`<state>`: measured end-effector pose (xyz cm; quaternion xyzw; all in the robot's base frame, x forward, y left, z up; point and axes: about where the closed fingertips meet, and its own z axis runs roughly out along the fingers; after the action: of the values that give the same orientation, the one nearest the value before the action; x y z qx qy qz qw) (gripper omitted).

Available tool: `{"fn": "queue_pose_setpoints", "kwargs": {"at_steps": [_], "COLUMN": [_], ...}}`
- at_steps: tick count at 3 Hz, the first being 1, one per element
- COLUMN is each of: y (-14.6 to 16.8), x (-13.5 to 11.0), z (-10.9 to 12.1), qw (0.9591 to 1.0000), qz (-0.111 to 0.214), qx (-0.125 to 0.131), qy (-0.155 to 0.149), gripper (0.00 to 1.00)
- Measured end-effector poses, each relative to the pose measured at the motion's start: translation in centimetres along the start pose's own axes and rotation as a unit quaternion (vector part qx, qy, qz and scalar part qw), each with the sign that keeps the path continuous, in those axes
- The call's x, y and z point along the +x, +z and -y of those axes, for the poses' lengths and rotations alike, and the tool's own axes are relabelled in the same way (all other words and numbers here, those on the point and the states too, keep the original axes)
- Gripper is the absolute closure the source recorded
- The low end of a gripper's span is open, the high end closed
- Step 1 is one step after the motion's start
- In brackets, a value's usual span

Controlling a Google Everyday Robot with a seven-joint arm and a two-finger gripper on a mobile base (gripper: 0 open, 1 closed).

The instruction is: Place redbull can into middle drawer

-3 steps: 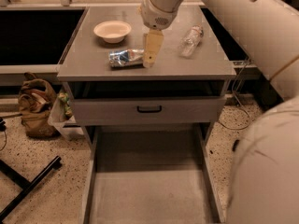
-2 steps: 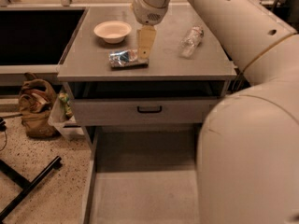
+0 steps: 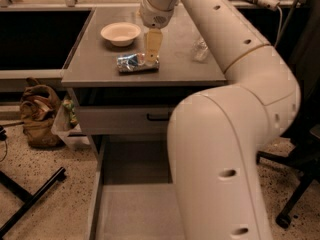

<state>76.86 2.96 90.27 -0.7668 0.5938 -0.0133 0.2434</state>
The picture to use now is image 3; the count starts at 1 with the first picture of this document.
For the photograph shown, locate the white paper bowl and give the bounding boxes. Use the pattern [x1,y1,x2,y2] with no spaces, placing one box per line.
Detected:
[100,22,141,47]

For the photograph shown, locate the black office chair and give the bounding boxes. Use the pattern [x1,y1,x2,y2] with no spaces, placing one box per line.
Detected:
[256,85,320,229]

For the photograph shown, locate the white cable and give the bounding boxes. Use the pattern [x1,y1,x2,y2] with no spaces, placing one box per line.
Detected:
[273,5,284,48]

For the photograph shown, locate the grey drawer cabinet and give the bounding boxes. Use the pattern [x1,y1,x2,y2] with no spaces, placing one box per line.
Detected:
[62,4,226,240]

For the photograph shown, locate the grey open middle drawer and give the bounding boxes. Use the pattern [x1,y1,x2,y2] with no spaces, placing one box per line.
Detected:
[84,136,185,240]

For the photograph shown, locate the green snack packet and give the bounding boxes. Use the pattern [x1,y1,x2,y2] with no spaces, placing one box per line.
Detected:
[62,99,78,127]

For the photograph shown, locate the black stand legs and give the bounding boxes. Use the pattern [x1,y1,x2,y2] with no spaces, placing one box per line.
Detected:
[0,167,66,240]

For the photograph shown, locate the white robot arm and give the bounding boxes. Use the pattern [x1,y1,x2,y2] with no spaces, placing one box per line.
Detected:
[140,0,301,240]

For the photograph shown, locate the brown paper bag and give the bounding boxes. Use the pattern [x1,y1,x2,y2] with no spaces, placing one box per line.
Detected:
[20,77,63,148]

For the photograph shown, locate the clear plastic bin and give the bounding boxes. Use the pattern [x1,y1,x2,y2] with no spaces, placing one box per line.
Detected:
[50,100,91,151]

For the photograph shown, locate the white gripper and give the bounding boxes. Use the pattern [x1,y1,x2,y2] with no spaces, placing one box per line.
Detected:
[140,0,175,64]

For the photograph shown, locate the clear plastic water bottle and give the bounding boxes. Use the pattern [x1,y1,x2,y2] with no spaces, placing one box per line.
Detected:
[191,37,209,63]

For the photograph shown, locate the grey upper drawer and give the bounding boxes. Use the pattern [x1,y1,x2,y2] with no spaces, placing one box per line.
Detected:
[75,105,173,135]

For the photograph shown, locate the black drawer handle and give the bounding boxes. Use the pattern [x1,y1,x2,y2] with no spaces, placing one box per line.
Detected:
[146,112,171,122]

